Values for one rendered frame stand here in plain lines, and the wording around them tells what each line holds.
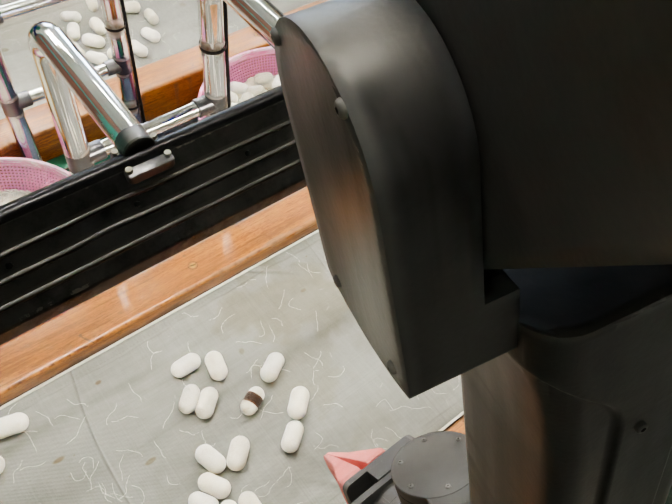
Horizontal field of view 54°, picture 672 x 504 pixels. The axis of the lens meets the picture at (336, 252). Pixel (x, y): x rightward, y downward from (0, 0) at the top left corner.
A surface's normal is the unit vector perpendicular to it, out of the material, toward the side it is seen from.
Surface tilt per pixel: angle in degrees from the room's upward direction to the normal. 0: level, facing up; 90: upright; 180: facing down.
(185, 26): 0
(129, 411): 0
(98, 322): 0
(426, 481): 39
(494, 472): 101
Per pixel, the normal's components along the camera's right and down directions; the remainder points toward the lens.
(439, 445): -0.30, -0.88
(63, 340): 0.10, -0.58
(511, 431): -0.88, 0.43
